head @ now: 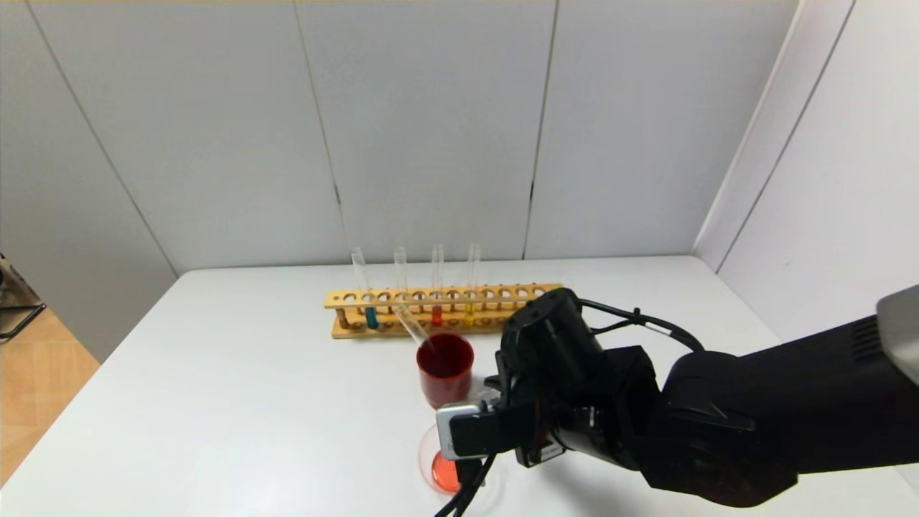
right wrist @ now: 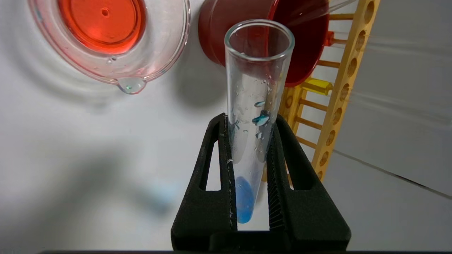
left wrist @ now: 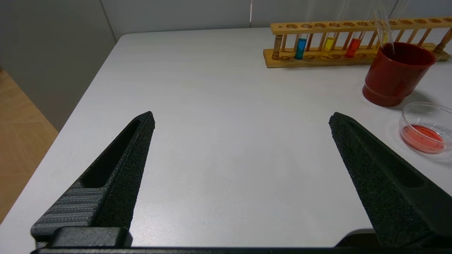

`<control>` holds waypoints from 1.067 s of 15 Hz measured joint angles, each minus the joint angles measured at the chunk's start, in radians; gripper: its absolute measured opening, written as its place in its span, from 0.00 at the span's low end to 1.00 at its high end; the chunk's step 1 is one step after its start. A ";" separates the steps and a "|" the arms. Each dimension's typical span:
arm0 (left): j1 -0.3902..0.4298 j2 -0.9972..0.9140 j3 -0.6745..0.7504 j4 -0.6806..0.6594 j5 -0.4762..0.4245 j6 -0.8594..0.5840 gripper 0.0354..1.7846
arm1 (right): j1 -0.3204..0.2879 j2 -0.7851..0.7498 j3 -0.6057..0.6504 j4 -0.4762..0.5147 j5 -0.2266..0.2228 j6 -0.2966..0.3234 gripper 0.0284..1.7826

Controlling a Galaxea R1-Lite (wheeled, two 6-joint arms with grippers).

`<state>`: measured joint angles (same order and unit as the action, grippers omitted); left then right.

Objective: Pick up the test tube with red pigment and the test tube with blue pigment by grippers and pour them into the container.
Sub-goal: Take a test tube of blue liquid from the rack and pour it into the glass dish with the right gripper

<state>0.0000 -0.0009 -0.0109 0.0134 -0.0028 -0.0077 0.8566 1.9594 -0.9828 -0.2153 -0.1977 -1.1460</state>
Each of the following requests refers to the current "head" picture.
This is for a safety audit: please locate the wooden test tube rack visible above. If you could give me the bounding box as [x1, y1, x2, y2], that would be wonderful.
[325, 283, 565, 340]

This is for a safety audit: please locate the black metal stand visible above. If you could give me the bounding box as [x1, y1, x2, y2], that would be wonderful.
[0, 253, 47, 340]

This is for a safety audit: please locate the test tube with yellow liquid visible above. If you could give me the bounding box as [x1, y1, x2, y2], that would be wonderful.
[393, 247, 411, 328]
[467, 243, 481, 327]

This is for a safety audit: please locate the red plastic cup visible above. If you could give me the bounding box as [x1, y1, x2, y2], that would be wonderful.
[416, 332, 475, 411]

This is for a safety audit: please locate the clear glass beaker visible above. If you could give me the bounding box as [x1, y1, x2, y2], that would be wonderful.
[419, 422, 505, 498]

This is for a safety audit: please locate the test tube with blue liquid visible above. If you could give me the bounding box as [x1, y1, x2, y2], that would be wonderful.
[350, 247, 379, 330]

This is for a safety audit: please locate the black camera cable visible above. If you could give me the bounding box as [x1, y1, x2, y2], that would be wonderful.
[434, 457, 500, 517]

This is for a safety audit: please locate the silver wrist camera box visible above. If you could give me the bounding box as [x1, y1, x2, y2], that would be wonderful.
[435, 402, 498, 461]

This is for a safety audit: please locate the black looped wrist cable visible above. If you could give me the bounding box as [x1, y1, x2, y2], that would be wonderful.
[578, 298, 706, 354]

